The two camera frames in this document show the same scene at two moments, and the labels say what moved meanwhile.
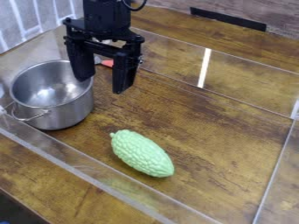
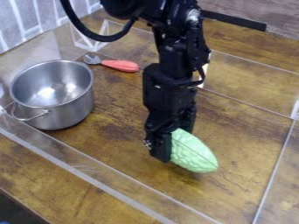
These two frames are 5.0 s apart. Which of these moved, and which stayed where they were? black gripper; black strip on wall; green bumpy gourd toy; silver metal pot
Moved: green bumpy gourd toy; black gripper
Stayed: silver metal pot; black strip on wall
